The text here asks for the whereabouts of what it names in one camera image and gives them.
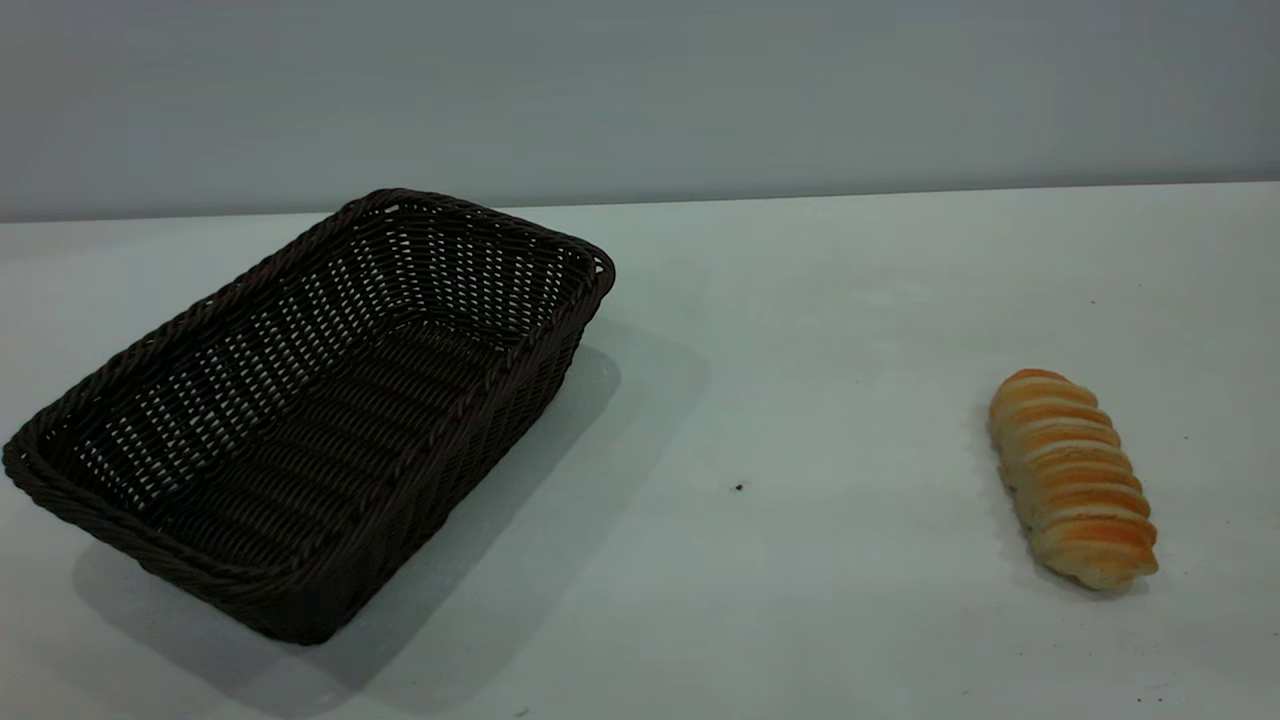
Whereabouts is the dark brown woven basket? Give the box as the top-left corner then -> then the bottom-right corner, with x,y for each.
2,188 -> 616,646

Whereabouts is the ridged bread loaf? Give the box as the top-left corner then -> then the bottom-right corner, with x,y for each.
989,369 -> 1159,591

